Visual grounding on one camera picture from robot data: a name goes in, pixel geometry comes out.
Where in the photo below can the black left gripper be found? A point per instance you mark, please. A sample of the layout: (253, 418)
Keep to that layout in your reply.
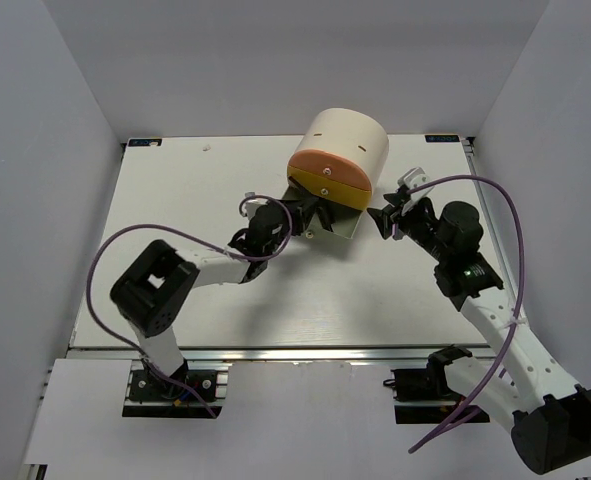
(301, 213)

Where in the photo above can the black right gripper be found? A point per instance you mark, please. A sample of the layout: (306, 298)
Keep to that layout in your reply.
(383, 220)

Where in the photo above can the yellow drawer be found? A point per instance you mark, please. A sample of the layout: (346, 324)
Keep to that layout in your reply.
(331, 190)

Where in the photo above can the grey-green bottom drawer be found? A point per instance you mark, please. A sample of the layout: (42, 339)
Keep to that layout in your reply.
(346, 218)

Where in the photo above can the peach top drawer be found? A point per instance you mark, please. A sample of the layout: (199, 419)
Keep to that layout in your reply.
(341, 169)

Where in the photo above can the cream round drawer organizer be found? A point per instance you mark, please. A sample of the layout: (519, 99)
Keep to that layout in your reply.
(352, 135)

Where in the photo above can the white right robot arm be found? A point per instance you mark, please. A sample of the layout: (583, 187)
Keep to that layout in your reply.
(543, 408)

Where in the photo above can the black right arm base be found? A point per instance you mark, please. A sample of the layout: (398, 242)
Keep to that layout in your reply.
(421, 394)

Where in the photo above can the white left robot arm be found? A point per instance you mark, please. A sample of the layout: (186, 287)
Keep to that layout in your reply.
(153, 289)

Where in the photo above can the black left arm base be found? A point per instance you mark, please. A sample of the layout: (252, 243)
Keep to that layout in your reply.
(198, 392)

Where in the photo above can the blue logo sticker right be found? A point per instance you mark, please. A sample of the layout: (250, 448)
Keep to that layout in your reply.
(441, 138)

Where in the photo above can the blue logo sticker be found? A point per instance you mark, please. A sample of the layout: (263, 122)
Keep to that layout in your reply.
(441, 138)
(144, 142)

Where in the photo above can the blue logo sticker left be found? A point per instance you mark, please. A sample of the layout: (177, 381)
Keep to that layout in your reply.
(144, 142)

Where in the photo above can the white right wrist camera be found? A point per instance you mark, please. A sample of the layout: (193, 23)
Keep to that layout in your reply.
(413, 179)

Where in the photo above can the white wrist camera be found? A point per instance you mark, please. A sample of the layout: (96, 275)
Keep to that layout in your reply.
(413, 179)
(250, 204)

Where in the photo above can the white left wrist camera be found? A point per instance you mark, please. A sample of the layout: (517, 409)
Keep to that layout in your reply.
(250, 204)

